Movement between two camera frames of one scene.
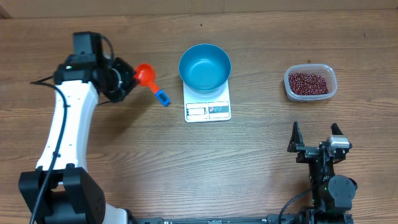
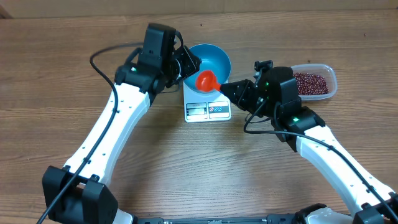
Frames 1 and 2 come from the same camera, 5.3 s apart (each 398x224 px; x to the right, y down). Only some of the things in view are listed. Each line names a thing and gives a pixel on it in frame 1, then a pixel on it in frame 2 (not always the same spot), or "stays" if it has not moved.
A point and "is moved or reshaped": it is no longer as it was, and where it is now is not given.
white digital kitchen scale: x=211 y=107 stays
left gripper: x=119 y=66 -> x=190 y=66
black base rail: x=272 y=219 stays
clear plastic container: x=305 y=82 stays
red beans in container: x=305 y=83 stays
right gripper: x=307 y=152 -> x=246 y=86
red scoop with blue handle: x=145 y=74 is moved or reshaped
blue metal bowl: x=204 y=68 stays
